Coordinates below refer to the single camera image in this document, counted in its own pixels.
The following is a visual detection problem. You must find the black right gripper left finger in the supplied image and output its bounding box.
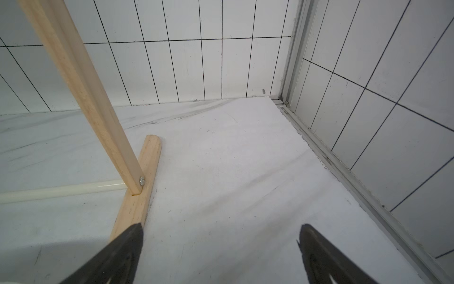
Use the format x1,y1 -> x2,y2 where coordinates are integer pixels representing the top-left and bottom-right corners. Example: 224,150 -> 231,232
62,223 -> 144,284

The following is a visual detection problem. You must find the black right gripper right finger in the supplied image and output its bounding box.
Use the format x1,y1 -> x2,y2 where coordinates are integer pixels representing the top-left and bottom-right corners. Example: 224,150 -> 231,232
297,224 -> 376,284

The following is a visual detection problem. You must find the wooden clothesline stand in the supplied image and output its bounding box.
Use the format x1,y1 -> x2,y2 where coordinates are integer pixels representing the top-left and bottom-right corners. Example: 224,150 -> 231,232
1,1 -> 162,239

